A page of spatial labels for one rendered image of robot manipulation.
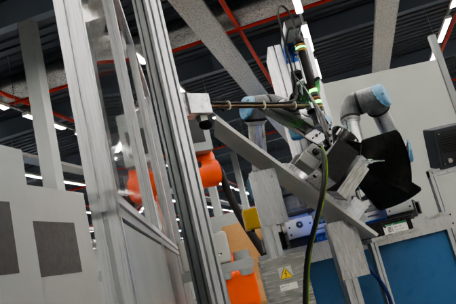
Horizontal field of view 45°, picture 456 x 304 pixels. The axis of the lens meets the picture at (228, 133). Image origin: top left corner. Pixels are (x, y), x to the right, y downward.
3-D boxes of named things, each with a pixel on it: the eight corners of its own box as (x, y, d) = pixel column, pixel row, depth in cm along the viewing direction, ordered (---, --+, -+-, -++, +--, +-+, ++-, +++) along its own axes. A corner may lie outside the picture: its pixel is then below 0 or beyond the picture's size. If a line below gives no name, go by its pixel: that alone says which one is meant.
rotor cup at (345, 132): (324, 147, 202) (343, 120, 205) (307, 148, 216) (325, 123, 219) (351, 172, 205) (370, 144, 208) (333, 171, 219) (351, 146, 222)
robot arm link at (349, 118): (330, 95, 270) (351, 187, 247) (351, 87, 266) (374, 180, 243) (337, 105, 280) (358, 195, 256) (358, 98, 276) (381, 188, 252)
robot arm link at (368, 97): (387, 157, 301) (352, 87, 269) (414, 149, 295) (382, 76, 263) (390, 174, 292) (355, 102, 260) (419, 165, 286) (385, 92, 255)
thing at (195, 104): (188, 115, 179) (182, 90, 181) (177, 122, 185) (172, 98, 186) (213, 114, 186) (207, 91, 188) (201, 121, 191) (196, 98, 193)
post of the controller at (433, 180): (442, 212, 252) (428, 170, 256) (439, 212, 254) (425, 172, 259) (448, 210, 252) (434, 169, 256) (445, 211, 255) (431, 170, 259)
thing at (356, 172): (347, 200, 178) (336, 191, 177) (335, 199, 186) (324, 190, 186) (369, 169, 181) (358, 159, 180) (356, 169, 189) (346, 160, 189)
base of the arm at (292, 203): (277, 217, 298) (273, 199, 300) (305, 211, 298) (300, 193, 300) (279, 215, 283) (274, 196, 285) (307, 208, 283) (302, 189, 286)
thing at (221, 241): (182, 273, 181) (176, 240, 184) (184, 273, 197) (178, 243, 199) (233, 261, 183) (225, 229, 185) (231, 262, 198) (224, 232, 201)
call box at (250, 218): (248, 233, 243) (242, 210, 245) (246, 235, 252) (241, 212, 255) (282, 224, 244) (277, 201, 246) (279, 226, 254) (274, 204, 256)
